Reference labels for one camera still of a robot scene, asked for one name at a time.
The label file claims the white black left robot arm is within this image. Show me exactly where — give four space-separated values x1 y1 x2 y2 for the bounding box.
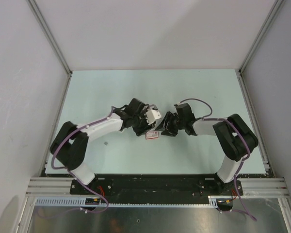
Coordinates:
49 98 162 194

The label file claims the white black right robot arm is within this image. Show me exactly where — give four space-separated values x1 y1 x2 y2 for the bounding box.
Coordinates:
156 103 259 195

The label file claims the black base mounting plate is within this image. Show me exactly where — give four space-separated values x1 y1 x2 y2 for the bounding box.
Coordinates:
70 173 243 198

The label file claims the grey slotted cable duct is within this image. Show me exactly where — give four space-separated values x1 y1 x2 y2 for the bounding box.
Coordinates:
33 196 233 208

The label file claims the red white staple box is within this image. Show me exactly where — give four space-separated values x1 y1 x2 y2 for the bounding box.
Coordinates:
145 131 159 140

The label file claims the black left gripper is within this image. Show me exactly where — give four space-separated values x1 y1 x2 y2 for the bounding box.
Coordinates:
131 109 154 136

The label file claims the aluminium frame rail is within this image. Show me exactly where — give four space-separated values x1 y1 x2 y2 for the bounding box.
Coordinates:
25 177 290 198

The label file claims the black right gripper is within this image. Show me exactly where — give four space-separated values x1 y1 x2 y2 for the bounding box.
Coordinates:
155 111 186 136

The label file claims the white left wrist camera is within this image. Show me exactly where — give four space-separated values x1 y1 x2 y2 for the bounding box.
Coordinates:
145 109 162 125

